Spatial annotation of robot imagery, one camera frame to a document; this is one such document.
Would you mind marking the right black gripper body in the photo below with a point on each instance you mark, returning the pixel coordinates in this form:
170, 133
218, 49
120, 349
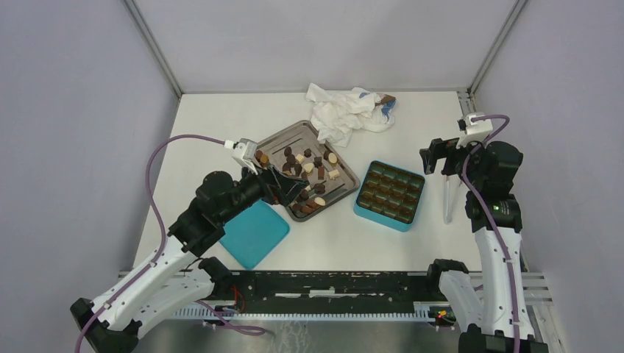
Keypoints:
455, 157

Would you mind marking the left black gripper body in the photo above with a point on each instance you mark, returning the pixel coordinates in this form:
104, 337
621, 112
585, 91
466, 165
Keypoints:
269, 191

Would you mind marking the steel tongs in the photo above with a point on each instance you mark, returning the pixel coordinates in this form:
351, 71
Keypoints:
448, 194

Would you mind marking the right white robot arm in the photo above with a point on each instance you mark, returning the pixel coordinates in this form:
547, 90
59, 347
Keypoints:
494, 318

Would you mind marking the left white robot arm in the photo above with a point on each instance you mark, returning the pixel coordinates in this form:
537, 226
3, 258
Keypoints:
176, 272

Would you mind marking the white bar chocolate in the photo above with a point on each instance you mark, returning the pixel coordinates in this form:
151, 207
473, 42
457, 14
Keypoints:
334, 174

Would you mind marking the white round chocolate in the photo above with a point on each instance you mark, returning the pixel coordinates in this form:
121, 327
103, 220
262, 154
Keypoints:
332, 158

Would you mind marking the teal chocolate box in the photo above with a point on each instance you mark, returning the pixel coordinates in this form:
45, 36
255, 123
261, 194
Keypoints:
389, 196

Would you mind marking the steel tray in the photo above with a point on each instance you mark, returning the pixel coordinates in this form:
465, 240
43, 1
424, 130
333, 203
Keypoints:
302, 138

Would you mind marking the teal box lid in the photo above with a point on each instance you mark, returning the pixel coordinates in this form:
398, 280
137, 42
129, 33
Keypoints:
253, 234

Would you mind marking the white crumpled cloth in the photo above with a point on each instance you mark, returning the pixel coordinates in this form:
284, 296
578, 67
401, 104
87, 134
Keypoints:
337, 114

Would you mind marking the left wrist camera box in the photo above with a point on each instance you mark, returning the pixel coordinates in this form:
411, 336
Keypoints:
244, 154

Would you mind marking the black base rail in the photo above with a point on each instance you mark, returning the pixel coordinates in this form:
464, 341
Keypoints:
325, 292

